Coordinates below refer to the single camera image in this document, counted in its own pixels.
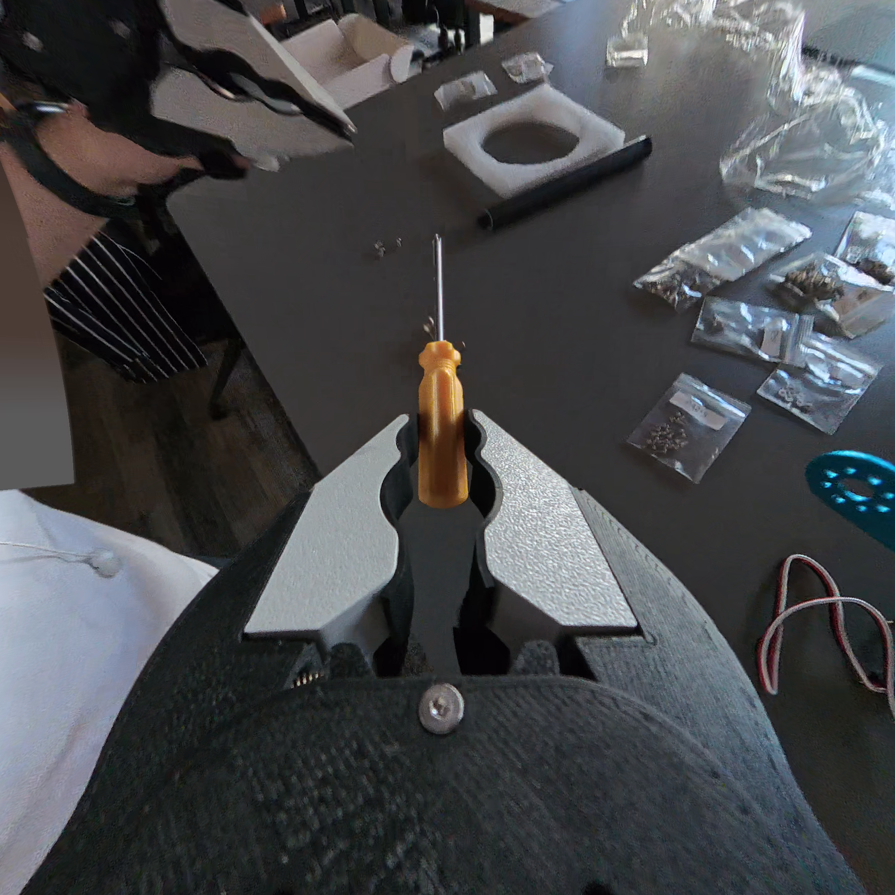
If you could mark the white foam block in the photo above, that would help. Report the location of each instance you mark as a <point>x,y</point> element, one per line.
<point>475,150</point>

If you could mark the black white striped bag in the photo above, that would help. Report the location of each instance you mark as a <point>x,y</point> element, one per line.
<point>119,307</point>

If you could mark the person's white shirt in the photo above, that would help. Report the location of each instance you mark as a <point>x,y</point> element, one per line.
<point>56,664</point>

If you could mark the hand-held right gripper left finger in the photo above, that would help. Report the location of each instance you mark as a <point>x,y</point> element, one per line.
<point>328,559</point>

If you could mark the dark grey desk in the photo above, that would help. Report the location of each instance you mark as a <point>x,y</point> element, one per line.
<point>559,280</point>

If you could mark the blue toy robot arm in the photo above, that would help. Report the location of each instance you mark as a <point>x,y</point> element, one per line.
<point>825,482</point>

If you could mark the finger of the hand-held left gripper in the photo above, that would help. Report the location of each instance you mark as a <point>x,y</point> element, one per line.
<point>245,35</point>
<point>231,115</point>

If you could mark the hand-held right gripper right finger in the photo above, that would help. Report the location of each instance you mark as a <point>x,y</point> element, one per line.
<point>552,559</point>

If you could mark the black wristband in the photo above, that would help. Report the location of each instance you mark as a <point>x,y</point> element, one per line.
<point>49,175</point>

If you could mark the person's left hand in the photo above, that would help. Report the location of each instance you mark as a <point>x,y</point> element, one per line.
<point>126,161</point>

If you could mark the small clear parts bag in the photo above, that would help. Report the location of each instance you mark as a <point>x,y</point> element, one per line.
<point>626,52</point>
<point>528,68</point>
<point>465,89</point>

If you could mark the person's left forearm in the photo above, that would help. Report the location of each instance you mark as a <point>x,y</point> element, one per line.
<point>63,238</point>

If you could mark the crumpled clear plastic wrap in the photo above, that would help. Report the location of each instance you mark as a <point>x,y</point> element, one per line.
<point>804,140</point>
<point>699,21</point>

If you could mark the cluster of clear parts bags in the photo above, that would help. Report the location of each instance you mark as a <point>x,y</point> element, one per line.
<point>727,255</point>

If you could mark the orange white parts box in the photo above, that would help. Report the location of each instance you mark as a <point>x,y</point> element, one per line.
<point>335,63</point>

